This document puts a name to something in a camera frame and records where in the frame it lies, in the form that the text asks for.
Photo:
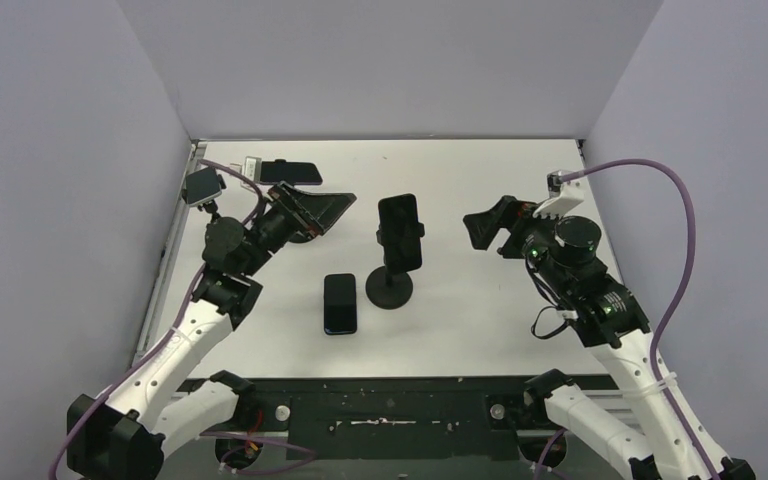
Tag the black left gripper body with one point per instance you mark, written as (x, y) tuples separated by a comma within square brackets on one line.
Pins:
[(278, 224)]

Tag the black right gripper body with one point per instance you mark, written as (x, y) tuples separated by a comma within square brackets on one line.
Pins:
[(513, 229)]

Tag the black smartphone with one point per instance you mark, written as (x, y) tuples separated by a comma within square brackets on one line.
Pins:
[(400, 228), (340, 304)]

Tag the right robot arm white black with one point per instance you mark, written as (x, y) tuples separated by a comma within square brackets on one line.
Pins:
[(560, 256)]

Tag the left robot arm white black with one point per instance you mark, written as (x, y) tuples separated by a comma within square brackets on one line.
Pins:
[(134, 425)]

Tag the grey smartphone on left stand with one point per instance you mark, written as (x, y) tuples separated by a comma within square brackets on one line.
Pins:
[(202, 186)]

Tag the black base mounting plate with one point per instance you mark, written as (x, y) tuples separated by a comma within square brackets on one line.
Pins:
[(396, 418)]

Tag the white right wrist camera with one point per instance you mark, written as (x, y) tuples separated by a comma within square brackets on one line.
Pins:
[(565, 193)]

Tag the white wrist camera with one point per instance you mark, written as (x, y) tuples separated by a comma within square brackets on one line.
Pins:
[(250, 169), (565, 193)]

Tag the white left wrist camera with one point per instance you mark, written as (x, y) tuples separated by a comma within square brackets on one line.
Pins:
[(250, 169)]

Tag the aluminium table frame rail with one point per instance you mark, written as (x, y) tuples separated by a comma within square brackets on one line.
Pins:
[(169, 250)]

